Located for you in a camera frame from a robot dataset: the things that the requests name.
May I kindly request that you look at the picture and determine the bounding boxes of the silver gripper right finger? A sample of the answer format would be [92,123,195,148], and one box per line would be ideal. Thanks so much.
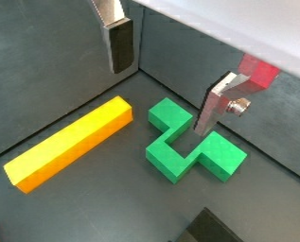
[195,72,251,136]

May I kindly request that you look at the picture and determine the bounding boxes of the black angle bracket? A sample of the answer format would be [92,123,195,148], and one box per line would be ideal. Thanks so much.
[171,208,244,242]

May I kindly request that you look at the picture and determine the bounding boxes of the red puzzle board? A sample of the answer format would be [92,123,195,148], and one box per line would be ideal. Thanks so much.
[239,54,280,90]

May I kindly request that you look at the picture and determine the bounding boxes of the green stepped block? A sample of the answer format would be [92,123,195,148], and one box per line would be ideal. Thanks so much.
[147,98,247,183]

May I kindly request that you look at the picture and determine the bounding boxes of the yellow rectangular block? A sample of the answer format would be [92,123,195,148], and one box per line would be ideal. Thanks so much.
[5,96,133,194]

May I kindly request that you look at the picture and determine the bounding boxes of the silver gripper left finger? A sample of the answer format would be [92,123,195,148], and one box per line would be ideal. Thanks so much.
[89,0,134,74]

